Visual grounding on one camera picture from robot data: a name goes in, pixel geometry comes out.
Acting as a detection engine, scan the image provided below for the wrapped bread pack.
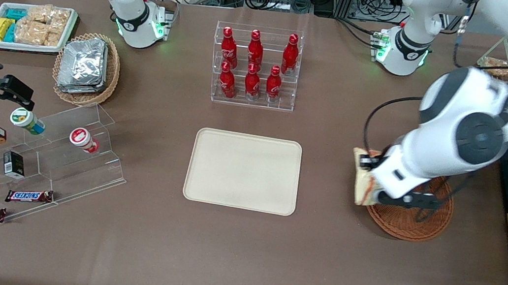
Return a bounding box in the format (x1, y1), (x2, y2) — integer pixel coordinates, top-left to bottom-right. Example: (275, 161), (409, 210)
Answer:
(481, 56), (508, 82)

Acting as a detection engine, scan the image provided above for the clear acrylic bottle rack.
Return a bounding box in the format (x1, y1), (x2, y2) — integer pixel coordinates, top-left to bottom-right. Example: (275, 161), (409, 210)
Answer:
(206, 20), (306, 113)

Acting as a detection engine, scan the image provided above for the clear-wrapped rice cracker pack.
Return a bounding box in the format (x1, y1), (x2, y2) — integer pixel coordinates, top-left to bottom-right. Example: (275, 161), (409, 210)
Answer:
(14, 18), (51, 47)
(26, 2), (55, 26)
(49, 8), (72, 31)
(43, 24), (65, 49)

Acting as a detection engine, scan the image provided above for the stack of foil containers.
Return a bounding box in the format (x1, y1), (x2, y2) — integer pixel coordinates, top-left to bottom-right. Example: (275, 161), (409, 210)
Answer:
(56, 33), (111, 98)

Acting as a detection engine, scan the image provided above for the white rectangular snack bin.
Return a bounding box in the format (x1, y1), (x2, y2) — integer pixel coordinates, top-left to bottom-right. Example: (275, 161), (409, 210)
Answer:
(0, 0), (80, 60)

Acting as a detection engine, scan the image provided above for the triangle sandwich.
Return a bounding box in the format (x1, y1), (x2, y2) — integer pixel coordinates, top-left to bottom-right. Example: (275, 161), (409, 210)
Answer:
(346, 146), (388, 209)

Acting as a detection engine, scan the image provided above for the beige rectangular tray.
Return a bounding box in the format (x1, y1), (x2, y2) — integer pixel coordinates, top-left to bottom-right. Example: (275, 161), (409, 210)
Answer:
(181, 126), (305, 217)

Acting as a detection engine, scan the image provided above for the teal snack packet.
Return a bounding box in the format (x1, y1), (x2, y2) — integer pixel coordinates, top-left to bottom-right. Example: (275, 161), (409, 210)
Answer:
(3, 22), (18, 44)
(4, 6), (29, 23)

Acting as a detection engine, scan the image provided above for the red cola bottle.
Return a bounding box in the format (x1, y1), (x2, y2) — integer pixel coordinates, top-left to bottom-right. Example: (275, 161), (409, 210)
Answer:
(242, 63), (264, 101)
(280, 33), (302, 77)
(218, 26), (243, 69)
(264, 64), (285, 103)
(245, 29), (267, 70)
(217, 61), (240, 99)

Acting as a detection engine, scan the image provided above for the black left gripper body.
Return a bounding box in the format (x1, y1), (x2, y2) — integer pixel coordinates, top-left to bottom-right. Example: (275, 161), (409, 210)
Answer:
(368, 152), (386, 174)

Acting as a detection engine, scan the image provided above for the round brown wicker basket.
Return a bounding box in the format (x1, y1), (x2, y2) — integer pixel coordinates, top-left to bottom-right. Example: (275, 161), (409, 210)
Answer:
(359, 165), (458, 247)

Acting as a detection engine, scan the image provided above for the oval wicker basket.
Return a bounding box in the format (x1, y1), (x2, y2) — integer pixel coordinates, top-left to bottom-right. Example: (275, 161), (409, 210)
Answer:
(49, 28), (125, 111)

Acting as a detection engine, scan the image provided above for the clear acrylic stepped display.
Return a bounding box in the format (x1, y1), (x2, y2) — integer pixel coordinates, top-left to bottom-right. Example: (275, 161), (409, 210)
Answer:
(0, 90), (136, 256)

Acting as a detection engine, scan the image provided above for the green-lidded yogurt cup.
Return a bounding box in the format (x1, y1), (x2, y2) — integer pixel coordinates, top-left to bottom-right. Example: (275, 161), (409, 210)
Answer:
(7, 105), (48, 137)

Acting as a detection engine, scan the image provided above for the red-lidded yogurt cup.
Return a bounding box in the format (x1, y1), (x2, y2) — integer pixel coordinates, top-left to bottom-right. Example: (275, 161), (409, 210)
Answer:
(67, 126), (102, 156)

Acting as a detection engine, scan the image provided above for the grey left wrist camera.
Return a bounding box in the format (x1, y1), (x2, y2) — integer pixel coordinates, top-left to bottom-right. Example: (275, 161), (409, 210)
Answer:
(376, 186), (443, 213)

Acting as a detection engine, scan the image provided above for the small black carton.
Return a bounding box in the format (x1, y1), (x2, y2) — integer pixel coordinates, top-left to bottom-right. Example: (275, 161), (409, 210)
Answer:
(0, 150), (29, 181)

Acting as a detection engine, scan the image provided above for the yellow snack packet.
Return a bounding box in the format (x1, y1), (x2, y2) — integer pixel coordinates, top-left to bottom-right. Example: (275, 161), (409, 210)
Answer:
(0, 17), (15, 44)

